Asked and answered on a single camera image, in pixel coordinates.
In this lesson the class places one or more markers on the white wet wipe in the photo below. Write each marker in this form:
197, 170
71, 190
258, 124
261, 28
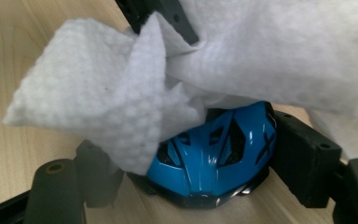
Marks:
90, 93

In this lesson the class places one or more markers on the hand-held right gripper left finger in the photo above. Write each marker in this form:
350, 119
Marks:
101, 180

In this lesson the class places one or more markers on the blue toy car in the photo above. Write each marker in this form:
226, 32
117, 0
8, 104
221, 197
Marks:
205, 168

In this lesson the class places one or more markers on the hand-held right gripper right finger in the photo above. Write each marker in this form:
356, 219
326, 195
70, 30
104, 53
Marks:
304, 161

